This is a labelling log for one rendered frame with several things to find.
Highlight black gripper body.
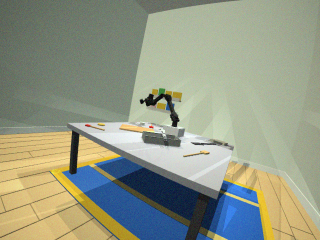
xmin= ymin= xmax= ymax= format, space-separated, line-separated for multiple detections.
xmin=139 ymin=97 xmax=149 ymax=104

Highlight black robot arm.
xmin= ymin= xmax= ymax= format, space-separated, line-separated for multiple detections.
xmin=145 ymin=93 xmax=180 ymax=128

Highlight orange flat rectangular board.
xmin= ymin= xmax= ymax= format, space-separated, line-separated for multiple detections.
xmin=119 ymin=124 xmax=154 ymax=133

